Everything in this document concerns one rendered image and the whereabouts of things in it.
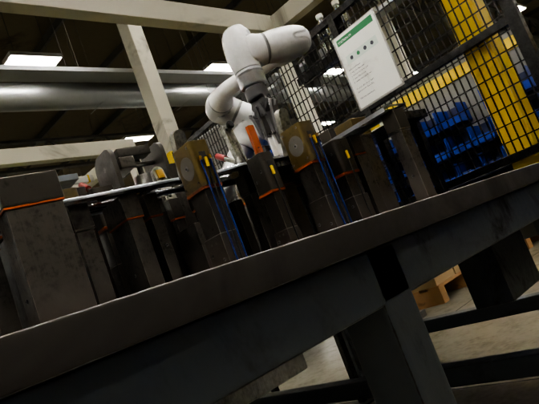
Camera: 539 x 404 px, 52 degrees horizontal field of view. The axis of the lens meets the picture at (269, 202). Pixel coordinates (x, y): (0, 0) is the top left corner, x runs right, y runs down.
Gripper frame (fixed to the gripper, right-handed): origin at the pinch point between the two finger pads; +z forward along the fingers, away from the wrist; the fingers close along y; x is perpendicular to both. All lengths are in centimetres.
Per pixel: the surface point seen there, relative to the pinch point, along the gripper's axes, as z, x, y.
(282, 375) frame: 53, 62, -46
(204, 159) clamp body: 5.5, 40.8, -17.5
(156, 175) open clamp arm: -3.1, 33.7, 18.2
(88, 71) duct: -411, -322, 719
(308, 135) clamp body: 4.5, 6.6, -20.2
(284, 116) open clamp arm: -4.5, 5.6, -13.1
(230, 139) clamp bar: -11.5, 0.1, 20.4
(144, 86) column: -356, -395, 679
